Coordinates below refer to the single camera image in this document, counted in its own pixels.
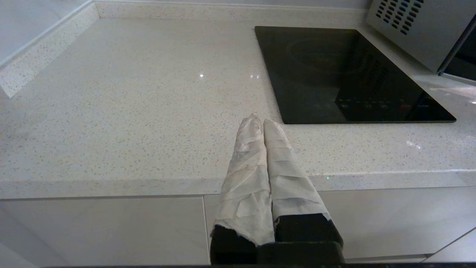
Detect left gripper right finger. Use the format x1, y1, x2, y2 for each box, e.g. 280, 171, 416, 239
263, 118, 344, 265

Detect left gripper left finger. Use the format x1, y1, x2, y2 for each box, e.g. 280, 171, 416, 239
210, 114, 276, 265

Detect silver black microwave oven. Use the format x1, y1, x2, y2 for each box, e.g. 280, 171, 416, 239
438, 15, 476, 87

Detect silver microwave oven body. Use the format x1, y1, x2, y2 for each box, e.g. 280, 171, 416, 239
366, 0, 476, 73

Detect black induction cooktop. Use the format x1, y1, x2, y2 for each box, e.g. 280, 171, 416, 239
255, 26, 457, 125

